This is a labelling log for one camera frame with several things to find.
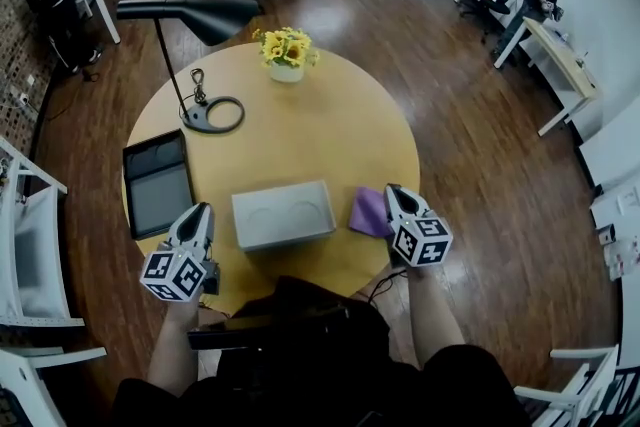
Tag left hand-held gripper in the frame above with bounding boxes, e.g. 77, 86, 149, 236
139, 202, 220, 304

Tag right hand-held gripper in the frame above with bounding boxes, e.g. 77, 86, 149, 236
383, 183, 454, 269

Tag purple cloth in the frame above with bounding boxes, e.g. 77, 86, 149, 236
347, 185, 397, 238

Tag white rectangular box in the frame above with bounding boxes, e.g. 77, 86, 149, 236
230, 179, 338, 253

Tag person's left forearm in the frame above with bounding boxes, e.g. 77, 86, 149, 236
146, 298, 202, 400

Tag person's right forearm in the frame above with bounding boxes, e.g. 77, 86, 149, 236
405, 263, 467, 370

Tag black rectangular tray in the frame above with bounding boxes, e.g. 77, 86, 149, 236
121, 128, 198, 242

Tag black chest-mounted device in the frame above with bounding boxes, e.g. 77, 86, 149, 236
186, 303, 352, 352

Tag white shelf unit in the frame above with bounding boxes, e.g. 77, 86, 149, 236
513, 343, 622, 427
0, 346, 110, 427
0, 136, 87, 330

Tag sunflowers in white pot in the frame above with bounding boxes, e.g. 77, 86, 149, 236
251, 26, 322, 84

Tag person's black shirt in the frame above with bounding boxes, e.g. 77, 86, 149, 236
110, 274, 532, 427

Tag small black white device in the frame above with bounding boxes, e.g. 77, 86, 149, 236
596, 223, 620, 247

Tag black desk lamp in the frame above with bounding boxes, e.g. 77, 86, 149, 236
115, 0, 261, 135

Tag wooden desk white legs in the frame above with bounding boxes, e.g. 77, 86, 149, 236
492, 15, 602, 139

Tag white red-print packets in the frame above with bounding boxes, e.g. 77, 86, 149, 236
603, 237, 640, 282

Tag black cable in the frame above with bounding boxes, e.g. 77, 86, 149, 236
368, 266, 410, 302

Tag metal carabiner keychain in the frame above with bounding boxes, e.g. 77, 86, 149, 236
189, 68, 210, 106

